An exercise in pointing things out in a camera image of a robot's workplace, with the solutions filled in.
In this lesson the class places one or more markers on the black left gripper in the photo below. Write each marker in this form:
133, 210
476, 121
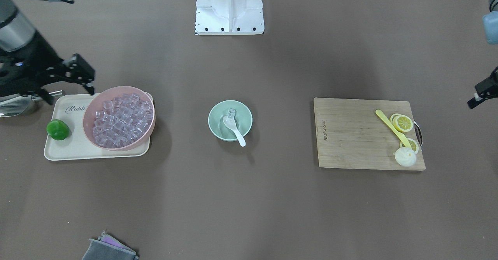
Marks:
484, 86

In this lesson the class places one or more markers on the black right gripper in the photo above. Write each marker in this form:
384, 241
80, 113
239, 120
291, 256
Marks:
37, 58

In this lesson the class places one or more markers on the clear ice cube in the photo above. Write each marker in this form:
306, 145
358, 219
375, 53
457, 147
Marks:
232, 113

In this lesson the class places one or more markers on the white ceramic spoon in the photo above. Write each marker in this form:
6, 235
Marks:
231, 125

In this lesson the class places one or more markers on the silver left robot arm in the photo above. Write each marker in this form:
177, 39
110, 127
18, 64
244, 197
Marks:
490, 23

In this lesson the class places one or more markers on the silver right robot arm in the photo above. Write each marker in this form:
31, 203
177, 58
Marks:
16, 31

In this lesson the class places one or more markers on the steel ice scoop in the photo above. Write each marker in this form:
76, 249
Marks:
19, 104

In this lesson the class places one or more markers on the pink bowl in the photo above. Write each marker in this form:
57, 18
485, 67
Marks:
96, 104

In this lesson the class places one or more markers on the clear ice cubes pile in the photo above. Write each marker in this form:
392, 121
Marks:
122, 121

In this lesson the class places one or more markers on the mint green bowl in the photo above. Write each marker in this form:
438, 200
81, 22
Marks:
243, 119

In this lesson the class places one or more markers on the green bell pepper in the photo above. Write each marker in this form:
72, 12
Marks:
58, 130

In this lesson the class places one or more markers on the lemon slice near bun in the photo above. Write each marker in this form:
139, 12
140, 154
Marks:
414, 145

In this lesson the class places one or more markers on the yellow plastic knife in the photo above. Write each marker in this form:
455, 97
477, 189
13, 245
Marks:
399, 135

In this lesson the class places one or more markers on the cream serving tray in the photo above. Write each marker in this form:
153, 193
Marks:
71, 109

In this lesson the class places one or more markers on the bamboo cutting board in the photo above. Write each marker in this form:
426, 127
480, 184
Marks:
350, 135

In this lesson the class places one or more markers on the purple cleaning cloth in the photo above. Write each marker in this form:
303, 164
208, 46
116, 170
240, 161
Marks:
109, 239

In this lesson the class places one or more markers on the grey cleaning cloth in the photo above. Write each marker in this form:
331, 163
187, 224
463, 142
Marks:
99, 250

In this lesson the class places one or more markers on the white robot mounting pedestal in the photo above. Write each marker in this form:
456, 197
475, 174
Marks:
229, 17

